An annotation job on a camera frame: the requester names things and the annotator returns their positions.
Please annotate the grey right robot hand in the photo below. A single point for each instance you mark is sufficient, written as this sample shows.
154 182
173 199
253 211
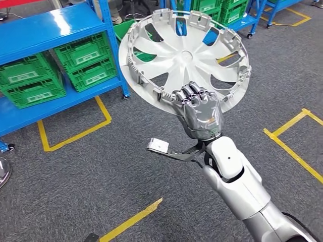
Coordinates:
201 117

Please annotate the grey plastic wheel cover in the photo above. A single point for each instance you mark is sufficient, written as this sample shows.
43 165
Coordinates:
186 56

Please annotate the dark robot base part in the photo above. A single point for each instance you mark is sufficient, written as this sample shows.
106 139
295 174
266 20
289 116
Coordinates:
92 238

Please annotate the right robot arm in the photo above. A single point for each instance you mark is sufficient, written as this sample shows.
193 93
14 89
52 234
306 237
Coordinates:
242 190

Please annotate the blue metal shelf rack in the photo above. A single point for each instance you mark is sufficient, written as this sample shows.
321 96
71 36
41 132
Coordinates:
242 21
273 10
38 33

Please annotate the yellow floor tape outline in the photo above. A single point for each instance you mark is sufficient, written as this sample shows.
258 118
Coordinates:
290 152

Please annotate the yellow floor tape strip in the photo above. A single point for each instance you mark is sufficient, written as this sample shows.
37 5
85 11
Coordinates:
131 220

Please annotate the red barrier belt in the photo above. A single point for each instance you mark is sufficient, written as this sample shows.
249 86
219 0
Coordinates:
15 2

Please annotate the black camera bracket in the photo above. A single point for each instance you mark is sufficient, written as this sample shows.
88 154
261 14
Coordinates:
181 156

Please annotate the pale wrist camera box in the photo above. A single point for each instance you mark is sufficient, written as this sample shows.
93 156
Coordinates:
158 145

